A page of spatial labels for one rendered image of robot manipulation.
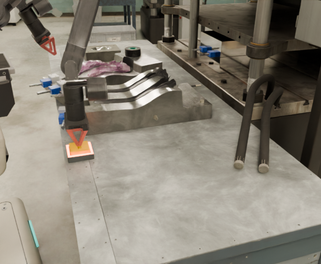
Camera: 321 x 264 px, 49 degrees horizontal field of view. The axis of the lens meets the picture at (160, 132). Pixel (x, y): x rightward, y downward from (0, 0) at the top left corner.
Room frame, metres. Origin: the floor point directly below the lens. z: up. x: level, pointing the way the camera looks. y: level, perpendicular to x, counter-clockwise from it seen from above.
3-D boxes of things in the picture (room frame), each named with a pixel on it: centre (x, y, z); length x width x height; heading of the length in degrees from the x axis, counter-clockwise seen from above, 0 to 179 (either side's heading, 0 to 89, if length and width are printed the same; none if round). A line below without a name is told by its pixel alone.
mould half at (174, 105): (1.31, 0.08, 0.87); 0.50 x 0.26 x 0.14; 108
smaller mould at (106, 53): (2.07, 0.35, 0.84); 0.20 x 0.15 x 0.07; 108
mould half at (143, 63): (1.62, 0.27, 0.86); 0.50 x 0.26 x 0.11; 125
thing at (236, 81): (2.14, -0.58, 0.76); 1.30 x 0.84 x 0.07; 18
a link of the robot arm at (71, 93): (0.98, 0.25, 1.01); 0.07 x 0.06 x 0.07; 103
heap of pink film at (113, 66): (1.61, 0.27, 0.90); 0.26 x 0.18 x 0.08; 125
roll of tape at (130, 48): (1.77, 0.14, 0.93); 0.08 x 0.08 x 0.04
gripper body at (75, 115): (0.98, 0.26, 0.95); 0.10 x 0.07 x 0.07; 18
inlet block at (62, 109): (1.19, 0.35, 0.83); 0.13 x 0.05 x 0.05; 7
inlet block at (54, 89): (1.42, 0.46, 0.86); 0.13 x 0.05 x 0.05; 125
